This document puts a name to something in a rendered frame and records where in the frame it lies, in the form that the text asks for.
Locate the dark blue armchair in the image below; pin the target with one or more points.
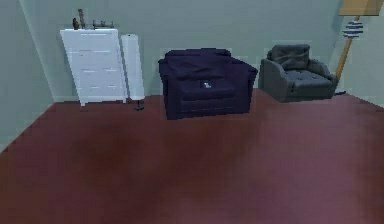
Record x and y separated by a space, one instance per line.
203 85

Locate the small white object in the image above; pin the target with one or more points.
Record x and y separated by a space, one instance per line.
207 84

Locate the white cylinder floor lamp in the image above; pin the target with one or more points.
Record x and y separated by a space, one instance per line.
132 66

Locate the white chest of drawers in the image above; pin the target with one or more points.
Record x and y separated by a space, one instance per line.
96 66

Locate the grey armchair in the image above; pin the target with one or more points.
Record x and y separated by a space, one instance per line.
296 76

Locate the dark grey rack ornament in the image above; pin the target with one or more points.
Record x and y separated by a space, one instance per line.
103 24

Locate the small brown statuette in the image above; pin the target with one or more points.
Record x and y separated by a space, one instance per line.
75 24

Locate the wooden floor lamp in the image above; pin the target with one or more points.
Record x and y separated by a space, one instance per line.
353 28

